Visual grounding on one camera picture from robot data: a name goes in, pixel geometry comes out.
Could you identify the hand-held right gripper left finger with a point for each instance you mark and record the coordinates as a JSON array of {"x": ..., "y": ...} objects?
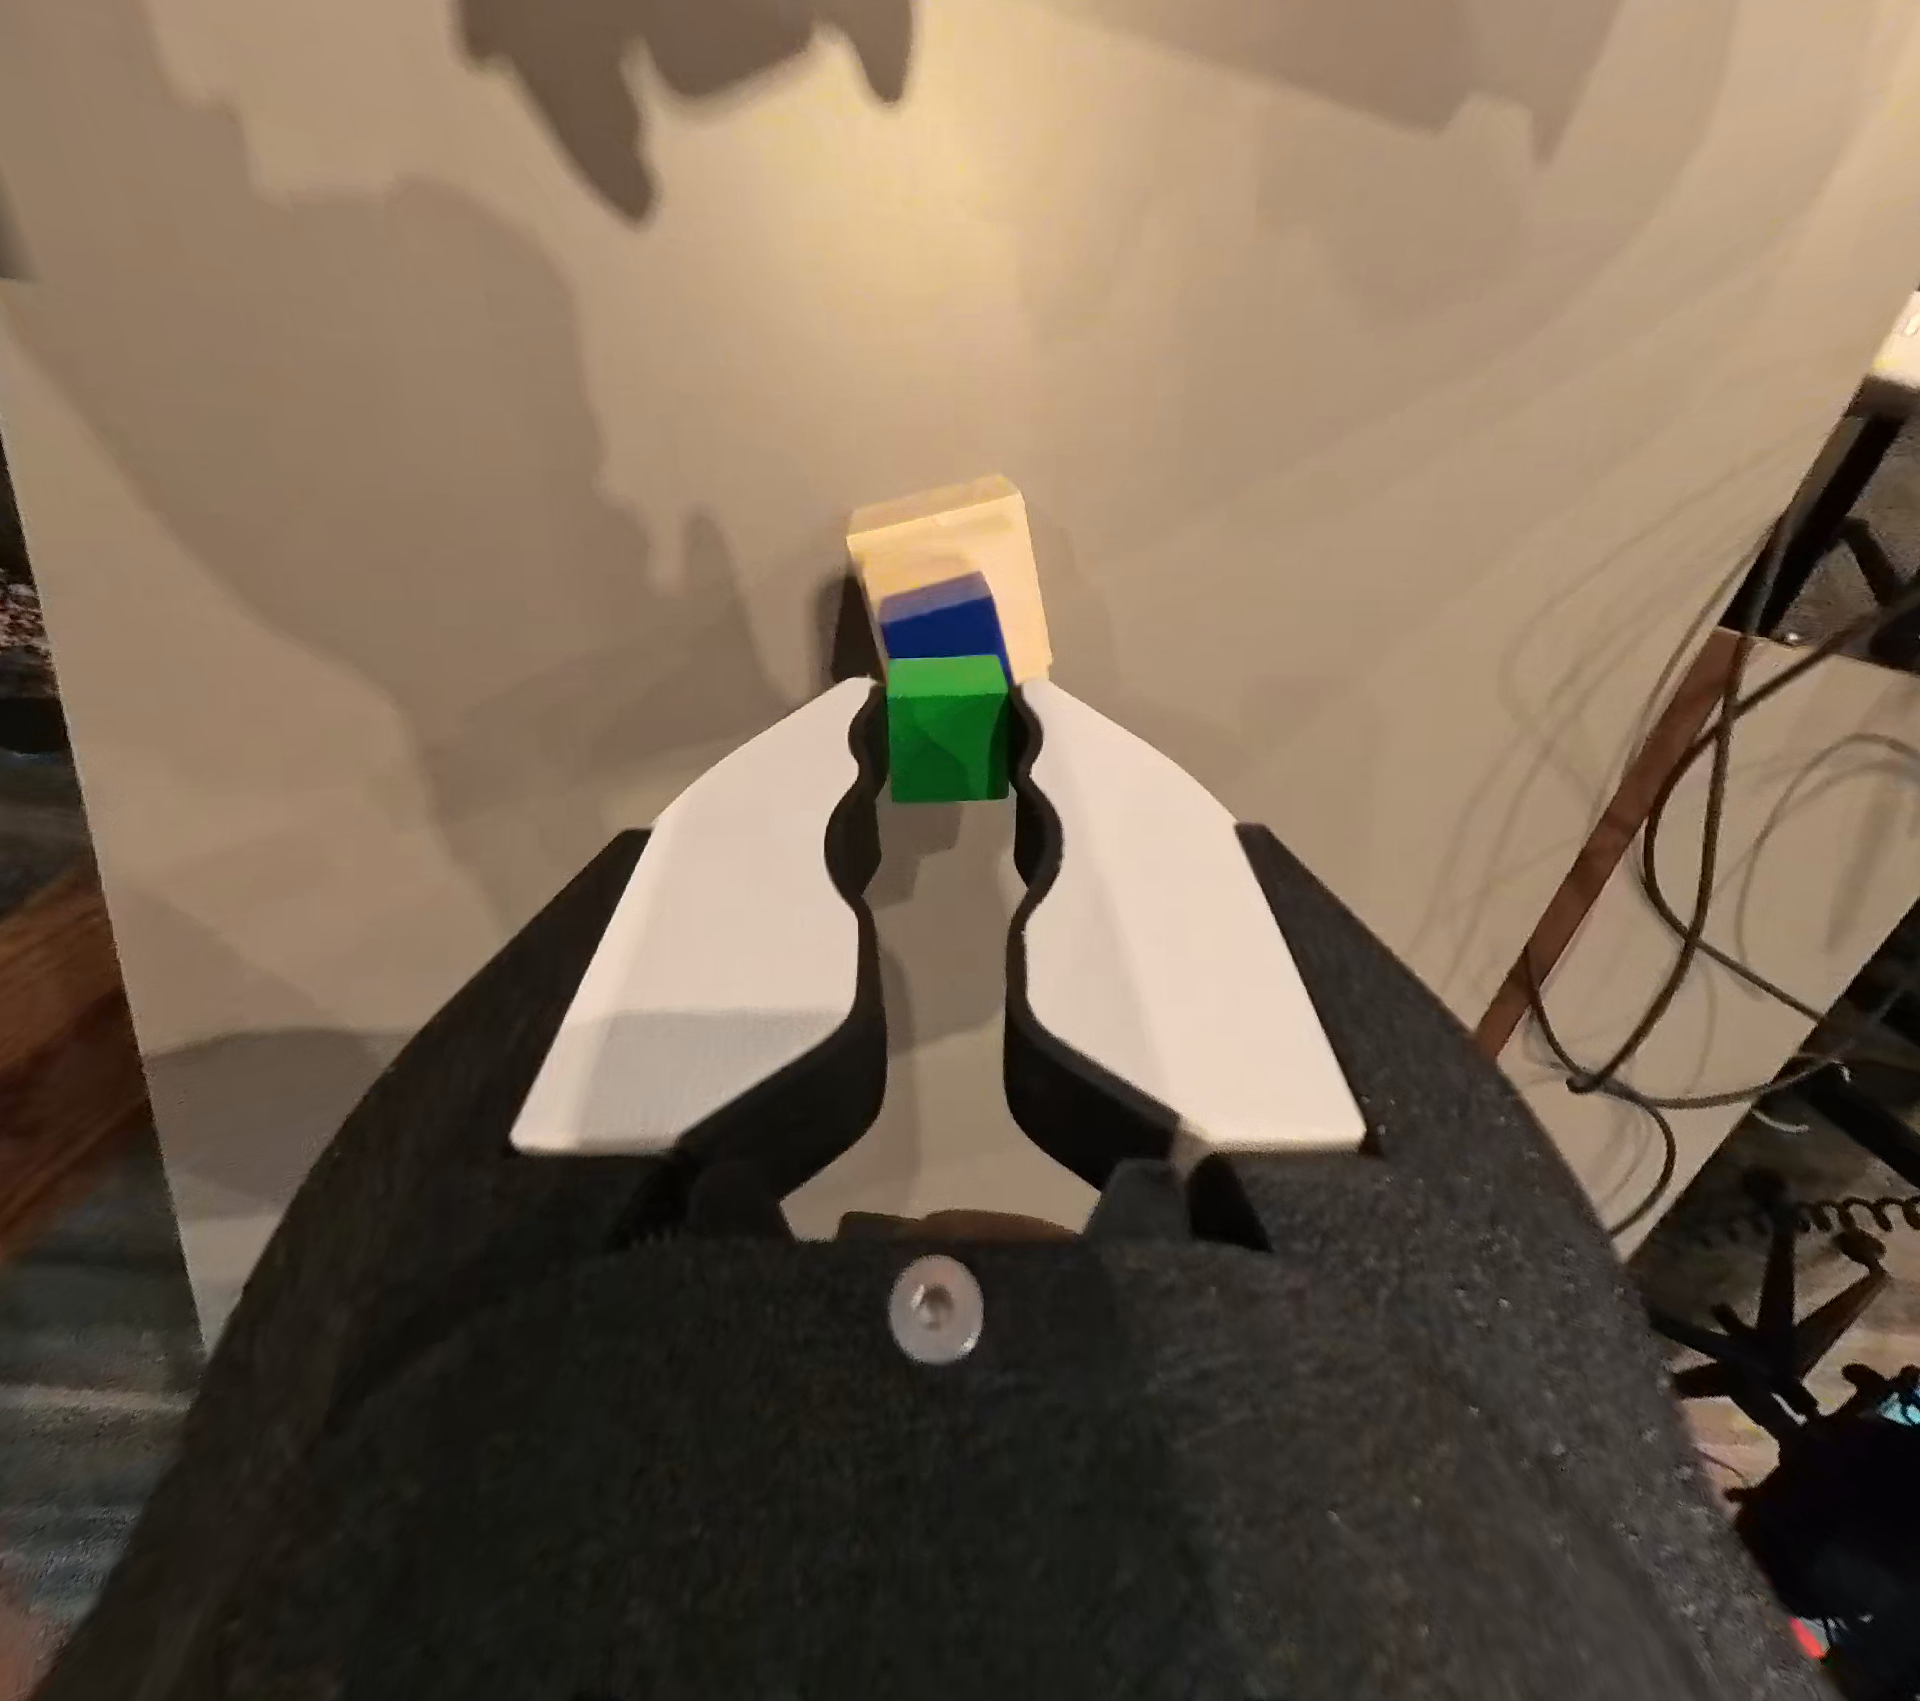
[{"x": 705, "y": 936}]

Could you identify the black bag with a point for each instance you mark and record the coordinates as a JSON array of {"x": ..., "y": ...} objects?
[{"x": 1844, "y": 1536}]

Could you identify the green wooden cube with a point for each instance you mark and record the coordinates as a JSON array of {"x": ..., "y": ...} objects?
[{"x": 944, "y": 732}]

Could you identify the black metal stand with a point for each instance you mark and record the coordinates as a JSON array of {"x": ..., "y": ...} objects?
[{"x": 1778, "y": 1341}]

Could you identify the pale wooden cube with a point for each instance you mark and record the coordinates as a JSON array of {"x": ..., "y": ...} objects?
[{"x": 961, "y": 530}]

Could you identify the grey table mat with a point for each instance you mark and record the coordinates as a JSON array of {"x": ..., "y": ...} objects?
[{"x": 451, "y": 530}]

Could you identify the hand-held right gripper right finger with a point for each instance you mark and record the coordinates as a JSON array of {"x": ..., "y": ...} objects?
[{"x": 1171, "y": 951}]

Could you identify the blue wooden cube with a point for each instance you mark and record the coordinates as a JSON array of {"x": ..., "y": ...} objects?
[{"x": 933, "y": 625}]

